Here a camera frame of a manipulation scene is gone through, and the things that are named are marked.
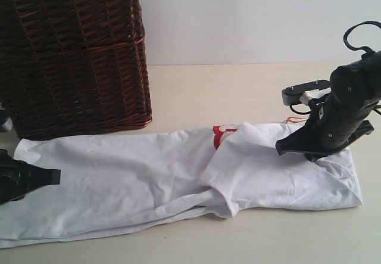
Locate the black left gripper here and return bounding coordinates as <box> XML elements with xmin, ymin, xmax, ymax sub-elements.
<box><xmin>1</xmin><ymin>149</ymin><xmax>61</xmax><ymax>205</ymax></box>

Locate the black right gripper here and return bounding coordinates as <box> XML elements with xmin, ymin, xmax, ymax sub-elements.
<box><xmin>275</xmin><ymin>108</ymin><xmax>374</xmax><ymax>162</ymax></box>

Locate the white t-shirt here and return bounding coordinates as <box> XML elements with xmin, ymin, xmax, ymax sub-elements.
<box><xmin>1</xmin><ymin>123</ymin><xmax>363</xmax><ymax>248</ymax></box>

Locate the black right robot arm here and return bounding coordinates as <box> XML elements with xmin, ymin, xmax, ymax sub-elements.
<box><xmin>276</xmin><ymin>52</ymin><xmax>380</xmax><ymax>161</ymax></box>

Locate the dark brown wicker basket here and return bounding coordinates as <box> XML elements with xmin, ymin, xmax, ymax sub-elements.
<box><xmin>1</xmin><ymin>0</ymin><xmax>152</xmax><ymax>140</ymax></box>

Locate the orange garment hang tag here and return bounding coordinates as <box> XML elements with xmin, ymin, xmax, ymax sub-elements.
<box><xmin>284</xmin><ymin>116</ymin><xmax>307</xmax><ymax>124</ymax></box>

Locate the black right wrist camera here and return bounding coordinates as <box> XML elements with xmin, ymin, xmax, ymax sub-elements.
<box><xmin>282</xmin><ymin>79</ymin><xmax>330</xmax><ymax>106</ymax></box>

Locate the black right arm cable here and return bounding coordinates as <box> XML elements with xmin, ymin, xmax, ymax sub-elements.
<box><xmin>342</xmin><ymin>21</ymin><xmax>381</xmax><ymax>59</ymax></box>

